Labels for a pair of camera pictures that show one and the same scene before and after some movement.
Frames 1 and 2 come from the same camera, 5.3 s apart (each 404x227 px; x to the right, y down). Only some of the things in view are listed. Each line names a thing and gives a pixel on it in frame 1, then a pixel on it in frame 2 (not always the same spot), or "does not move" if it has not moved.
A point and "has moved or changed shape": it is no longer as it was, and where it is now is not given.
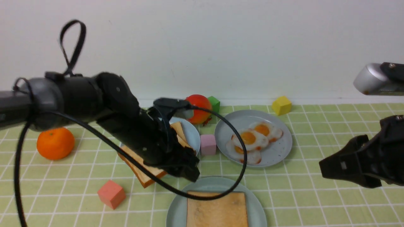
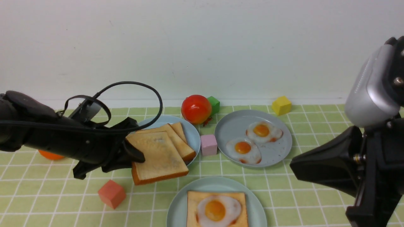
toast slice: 145,178 has moved or changed shape
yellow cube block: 281,105 does not move
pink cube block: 208,144 does not move
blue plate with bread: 190,132 does not move
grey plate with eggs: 268,136 does not move
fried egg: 251,142 → 217,211
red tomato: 199,116 does not move
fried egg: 253,157 does not move
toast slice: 229,210 does not move
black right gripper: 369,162 → 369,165
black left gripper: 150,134 → 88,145
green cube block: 216,103 does not move
